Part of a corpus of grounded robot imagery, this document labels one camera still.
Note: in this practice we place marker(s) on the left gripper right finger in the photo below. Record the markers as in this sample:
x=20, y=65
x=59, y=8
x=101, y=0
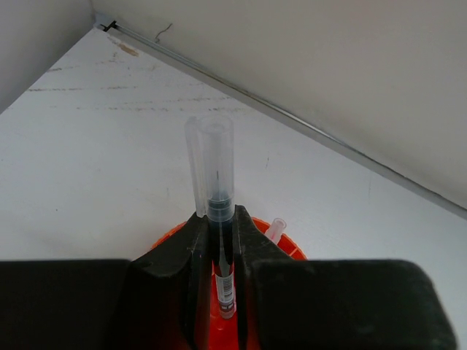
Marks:
x=284, y=303

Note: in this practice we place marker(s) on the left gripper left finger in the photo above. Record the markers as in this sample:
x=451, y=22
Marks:
x=158, y=301

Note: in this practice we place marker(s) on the pink thin pen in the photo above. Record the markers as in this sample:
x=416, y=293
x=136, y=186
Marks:
x=275, y=230

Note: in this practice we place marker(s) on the black pen clear cap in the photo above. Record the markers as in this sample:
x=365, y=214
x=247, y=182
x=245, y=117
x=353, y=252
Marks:
x=210, y=143

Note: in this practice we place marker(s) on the orange round organizer container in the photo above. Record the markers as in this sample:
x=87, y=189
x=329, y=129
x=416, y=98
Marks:
x=223, y=332

